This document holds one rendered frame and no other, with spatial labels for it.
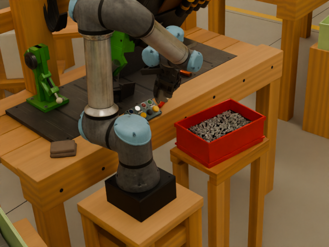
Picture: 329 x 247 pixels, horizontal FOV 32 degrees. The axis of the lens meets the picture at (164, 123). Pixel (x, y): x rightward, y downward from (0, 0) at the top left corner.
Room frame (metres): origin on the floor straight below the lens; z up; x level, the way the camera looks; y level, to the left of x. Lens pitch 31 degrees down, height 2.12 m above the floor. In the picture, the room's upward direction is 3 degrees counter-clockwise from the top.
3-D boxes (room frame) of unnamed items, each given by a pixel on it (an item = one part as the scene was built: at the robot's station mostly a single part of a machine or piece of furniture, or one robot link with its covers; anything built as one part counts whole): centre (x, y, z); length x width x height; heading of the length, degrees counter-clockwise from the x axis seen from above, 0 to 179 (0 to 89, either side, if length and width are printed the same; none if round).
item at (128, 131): (1.59, 0.11, 1.11); 0.13 x 0.12 x 0.14; 52
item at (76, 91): (2.42, 0.16, 0.89); 1.10 x 0.42 x 0.02; 133
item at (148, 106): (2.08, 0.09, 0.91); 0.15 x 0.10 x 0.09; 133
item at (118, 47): (2.33, 0.17, 1.17); 0.13 x 0.12 x 0.20; 133
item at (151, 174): (1.59, 0.10, 0.99); 0.15 x 0.15 x 0.10
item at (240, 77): (2.22, -0.03, 0.82); 1.50 x 0.14 x 0.15; 133
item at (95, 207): (1.59, 0.10, 0.83); 0.32 x 0.32 x 0.04; 45
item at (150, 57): (1.91, 0.00, 1.26); 0.11 x 0.11 x 0.08; 52
